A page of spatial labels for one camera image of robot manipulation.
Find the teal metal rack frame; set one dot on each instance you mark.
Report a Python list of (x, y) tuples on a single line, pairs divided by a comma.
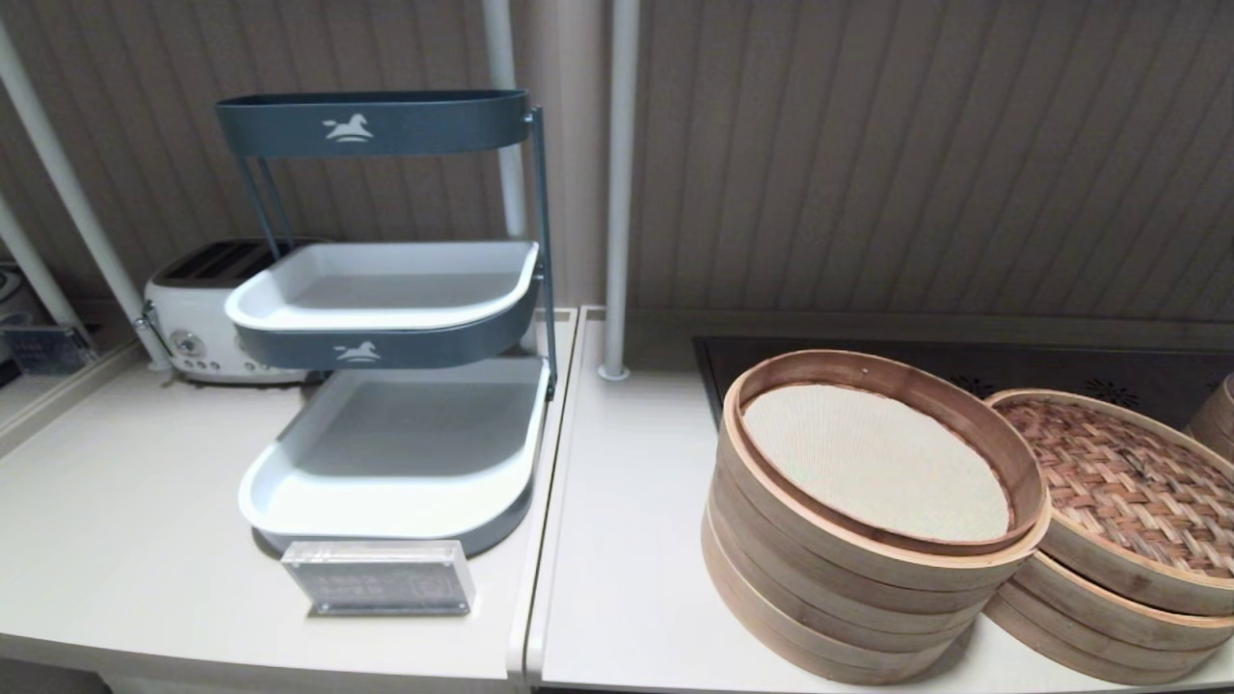
[(542, 212)]

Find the small dark acrylic sign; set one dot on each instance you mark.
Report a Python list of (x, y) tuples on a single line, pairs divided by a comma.
[(48, 349)]

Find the white upright support pole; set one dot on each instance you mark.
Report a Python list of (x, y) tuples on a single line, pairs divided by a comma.
[(622, 193), (501, 48)]

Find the woven bamboo steamer lid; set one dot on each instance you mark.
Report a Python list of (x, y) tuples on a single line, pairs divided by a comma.
[(1118, 472)]

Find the black induction cooktop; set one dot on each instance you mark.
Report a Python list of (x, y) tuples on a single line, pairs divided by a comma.
[(1060, 371)]

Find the short bamboo steamer with lid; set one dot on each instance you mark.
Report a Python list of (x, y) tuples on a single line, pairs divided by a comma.
[(1109, 609)]

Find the white retro toaster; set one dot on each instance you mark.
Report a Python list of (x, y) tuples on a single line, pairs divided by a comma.
[(193, 318)]

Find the bamboo steamer basket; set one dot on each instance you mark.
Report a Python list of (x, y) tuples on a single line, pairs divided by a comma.
[(848, 622), (1109, 655), (868, 368), (848, 667)]

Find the white slanted support pole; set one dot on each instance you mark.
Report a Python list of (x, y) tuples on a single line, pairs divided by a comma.
[(29, 260), (67, 183)]

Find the cream steamer liner cloth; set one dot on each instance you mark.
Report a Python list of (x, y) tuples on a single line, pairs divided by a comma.
[(877, 463)]

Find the teal and white rack tray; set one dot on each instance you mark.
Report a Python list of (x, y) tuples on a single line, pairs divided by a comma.
[(434, 125), (386, 289)]

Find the clear acrylic warning sign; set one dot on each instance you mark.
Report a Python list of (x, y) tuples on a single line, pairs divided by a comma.
[(376, 583)]

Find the bamboo steamer stack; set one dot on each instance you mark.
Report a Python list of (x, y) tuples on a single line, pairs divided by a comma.
[(1217, 414)]

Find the grey square plastic tray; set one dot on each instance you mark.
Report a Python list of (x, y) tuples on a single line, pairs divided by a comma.
[(405, 434)]

